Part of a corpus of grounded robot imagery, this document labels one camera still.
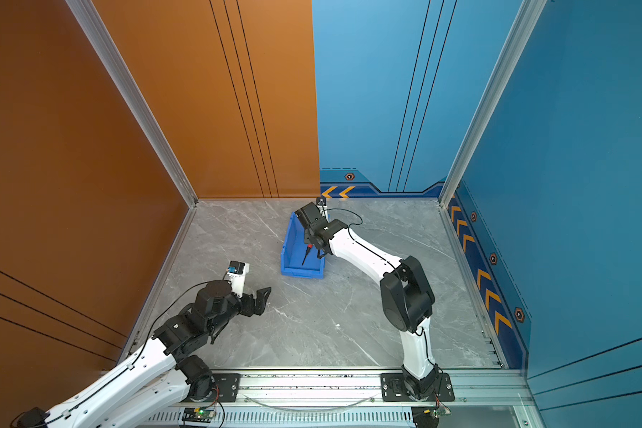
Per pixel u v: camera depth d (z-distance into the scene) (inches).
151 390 22.5
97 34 28.6
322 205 30.9
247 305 26.8
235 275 26.3
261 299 27.5
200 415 27.8
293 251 40.0
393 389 28.5
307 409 28.0
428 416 27.4
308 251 40.2
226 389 29.0
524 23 28.0
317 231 26.6
